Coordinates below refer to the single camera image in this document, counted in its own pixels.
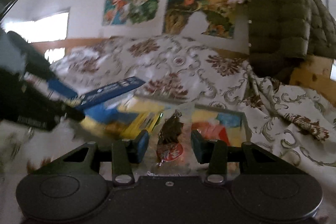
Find orange candy bag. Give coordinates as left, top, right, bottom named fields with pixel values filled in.
left=191, top=122, right=230, bottom=145

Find navy blue snack bar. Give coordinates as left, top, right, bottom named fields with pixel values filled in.
left=66, top=76, right=146, bottom=111

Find clear dark snack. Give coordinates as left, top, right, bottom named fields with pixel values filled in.
left=145, top=107, right=191, bottom=176

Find yellow snack bar packet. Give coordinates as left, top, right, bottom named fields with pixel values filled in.
left=119, top=112, right=162, bottom=139

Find gold foil snack wrapper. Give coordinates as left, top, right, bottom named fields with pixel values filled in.
left=105, top=122, right=128, bottom=138

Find grey tray box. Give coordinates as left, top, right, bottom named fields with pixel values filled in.
left=134, top=95, right=252, bottom=147

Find floral patterned bedspread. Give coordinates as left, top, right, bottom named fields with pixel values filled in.
left=51, top=36, right=335, bottom=223

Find anime children painting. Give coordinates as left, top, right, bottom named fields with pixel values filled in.
left=102, top=0, right=159, bottom=26

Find yellow brown abstract painting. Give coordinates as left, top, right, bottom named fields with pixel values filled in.
left=163, top=0, right=235, bottom=39

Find olive quilted down jacket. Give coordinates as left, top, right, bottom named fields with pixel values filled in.
left=248, top=0, right=335, bottom=84

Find window with frame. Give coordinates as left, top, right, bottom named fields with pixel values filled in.
left=0, top=7, right=72, bottom=64

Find wooden bed rail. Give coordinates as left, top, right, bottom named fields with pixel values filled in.
left=31, top=38, right=335, bottom=105

